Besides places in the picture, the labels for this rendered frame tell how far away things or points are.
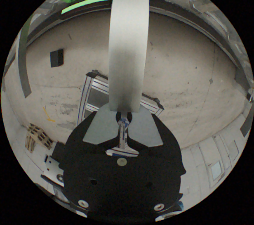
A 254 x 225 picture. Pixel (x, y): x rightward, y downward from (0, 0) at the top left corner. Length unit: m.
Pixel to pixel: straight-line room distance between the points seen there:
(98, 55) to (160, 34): 0.67
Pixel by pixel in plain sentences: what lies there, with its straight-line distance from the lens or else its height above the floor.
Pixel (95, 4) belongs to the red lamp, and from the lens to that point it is 0.29.
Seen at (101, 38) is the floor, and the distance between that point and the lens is 0.98.
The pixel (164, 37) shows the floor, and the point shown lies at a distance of 1.02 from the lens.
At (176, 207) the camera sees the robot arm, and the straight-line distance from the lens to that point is 0.66.
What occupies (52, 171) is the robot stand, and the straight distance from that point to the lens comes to 0.36.
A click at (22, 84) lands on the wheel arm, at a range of 0.25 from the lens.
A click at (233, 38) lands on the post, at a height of 0.76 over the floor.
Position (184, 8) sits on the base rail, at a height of 0.70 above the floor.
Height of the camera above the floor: 0.93
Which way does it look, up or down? 59 degrees down
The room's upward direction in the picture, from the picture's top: 180 degrees clockwise
